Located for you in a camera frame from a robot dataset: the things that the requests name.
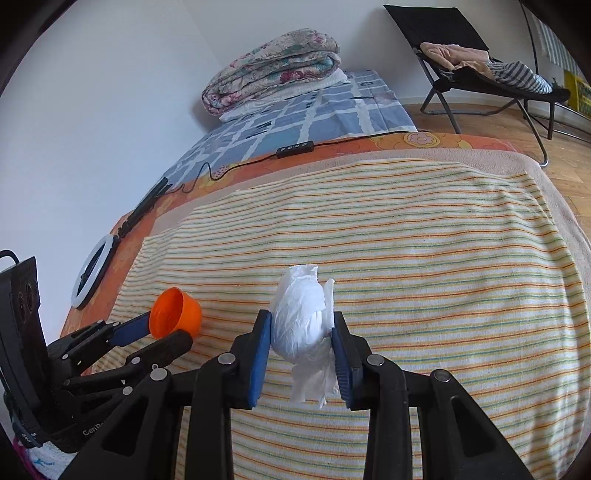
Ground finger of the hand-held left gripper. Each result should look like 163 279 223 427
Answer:
65 330 194 394
48 311 154 366

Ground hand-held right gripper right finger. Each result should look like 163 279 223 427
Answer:
330 311 536 480

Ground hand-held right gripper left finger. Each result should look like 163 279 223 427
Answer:
60 309 273 480

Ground orange plastic cup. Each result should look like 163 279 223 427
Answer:
148 287 203 340

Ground white tissue ball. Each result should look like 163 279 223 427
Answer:
270 264 340 411

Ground person's left forearm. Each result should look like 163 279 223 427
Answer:
11 438 77 480

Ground striped towel blanket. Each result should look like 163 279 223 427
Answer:
60 157 585 480

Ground black folded tripod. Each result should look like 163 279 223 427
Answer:
115 178 172 238

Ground orange floral bed sheet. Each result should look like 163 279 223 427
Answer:
60 131 527 337

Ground blue plaid bed sheet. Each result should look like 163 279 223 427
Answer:
164 68 419 185

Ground beige blanket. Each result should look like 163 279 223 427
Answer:
152 148 591 416

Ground folded floral quilt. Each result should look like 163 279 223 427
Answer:
202 28 342 116

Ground pink beige cloth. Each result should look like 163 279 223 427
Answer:
420 41 491 79

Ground grey striped cloth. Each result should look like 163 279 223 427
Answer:
487 60 553 94

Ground black folding chair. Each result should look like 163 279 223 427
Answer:
383 4 572 167

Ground yellow plastic crate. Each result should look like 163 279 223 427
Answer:
563 69 591 114

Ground green striped hanging towel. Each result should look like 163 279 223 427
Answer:
538 18 575 70

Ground black metal rack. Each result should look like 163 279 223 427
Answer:
519 0 591 139

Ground white ring light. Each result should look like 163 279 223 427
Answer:
70 233 116 309

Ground black cable with inline remote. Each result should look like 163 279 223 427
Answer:
178 130 416 195

